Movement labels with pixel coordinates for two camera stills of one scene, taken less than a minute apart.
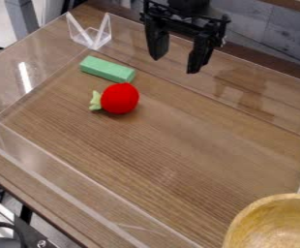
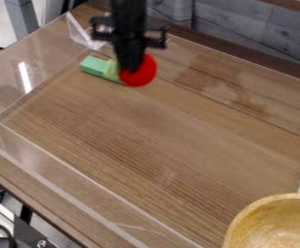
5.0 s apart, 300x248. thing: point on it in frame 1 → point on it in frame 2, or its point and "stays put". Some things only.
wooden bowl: x=277 y=221 stays put
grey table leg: x=21 y=17 stays put
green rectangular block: x=106 y=69 stays put
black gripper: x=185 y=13 → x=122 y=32
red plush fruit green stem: x=118 y=98 → x=144 y=75
